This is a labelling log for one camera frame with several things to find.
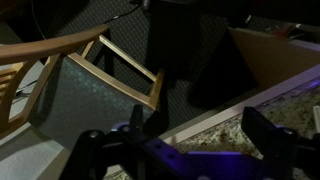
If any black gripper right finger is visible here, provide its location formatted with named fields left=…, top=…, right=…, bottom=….
left=241, top=106, right=320, bottom=180

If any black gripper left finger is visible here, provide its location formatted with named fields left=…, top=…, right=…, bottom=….
left=59, top=104, right=158, bottom=180

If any wooden chair with grey seat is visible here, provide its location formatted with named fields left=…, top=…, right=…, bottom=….
left=0, top=23, right=166, bottom=151

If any brown cardboard box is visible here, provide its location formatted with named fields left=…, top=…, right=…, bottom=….
left=228, top=27, right=320, bottom=92

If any thin black cable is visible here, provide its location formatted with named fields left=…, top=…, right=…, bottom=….
left=99, top=3, right=143, bottom=26

